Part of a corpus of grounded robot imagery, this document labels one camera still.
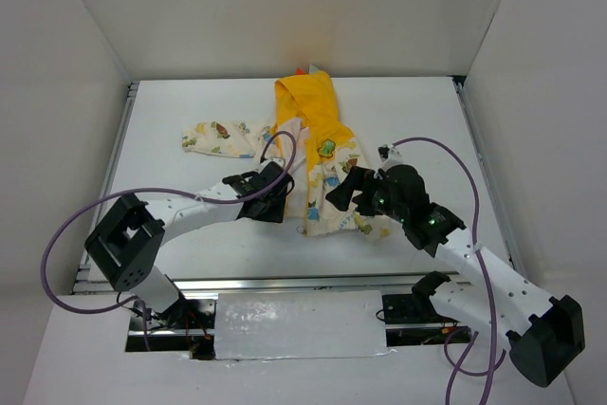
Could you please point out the aluminium left side rail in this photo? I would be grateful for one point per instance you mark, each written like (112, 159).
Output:
(81, 285)

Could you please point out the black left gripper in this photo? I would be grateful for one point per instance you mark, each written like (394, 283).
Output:
(273, 201)

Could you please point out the white glossy cover plate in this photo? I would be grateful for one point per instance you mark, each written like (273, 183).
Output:
(299, 325)

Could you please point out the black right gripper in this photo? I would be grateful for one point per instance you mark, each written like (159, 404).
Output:
(362, 192)

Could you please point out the aluminium front table rail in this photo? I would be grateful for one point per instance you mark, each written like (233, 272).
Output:
(272, 284)

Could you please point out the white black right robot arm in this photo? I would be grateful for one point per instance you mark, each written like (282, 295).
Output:
(541, 333)

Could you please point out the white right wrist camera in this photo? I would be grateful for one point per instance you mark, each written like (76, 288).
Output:
(389, 157)

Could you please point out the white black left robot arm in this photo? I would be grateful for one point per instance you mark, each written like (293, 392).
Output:
(125, 244)

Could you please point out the aluminium right side rail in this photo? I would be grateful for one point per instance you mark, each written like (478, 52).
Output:
(512, 250)

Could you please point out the cream yellow dinosaur kids jacket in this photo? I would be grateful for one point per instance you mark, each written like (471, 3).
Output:
(305, 124)

